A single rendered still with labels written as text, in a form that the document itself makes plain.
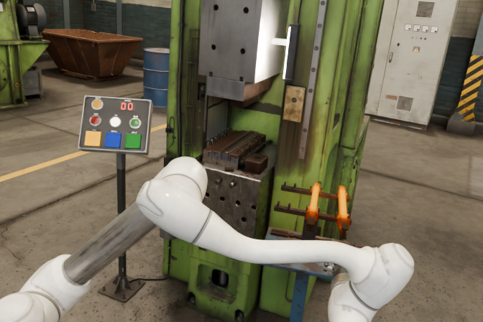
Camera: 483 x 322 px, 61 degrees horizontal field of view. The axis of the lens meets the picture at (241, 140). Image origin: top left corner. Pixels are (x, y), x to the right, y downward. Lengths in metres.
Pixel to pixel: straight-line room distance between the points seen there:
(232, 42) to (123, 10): 8.88
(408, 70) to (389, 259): 6.07
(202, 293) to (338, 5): 1.68
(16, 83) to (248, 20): 5.18
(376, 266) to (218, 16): 1.31
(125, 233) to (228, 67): 0.99
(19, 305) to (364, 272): 0.94
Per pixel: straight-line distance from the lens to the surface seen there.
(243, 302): 2.38
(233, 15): 1.94
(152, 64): 6.62
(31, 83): 7.20
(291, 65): 1.96
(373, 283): 1.13
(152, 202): 1.04
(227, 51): 1.96
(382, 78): 7.15
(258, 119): 2.47
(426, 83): 7.07
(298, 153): 2.08
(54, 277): 1.45
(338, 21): 1.95
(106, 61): 8.44
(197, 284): 2.46
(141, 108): 2.17
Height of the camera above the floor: 1.72
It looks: 19 degrees down
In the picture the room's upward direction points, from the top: 5 degrees clockwise
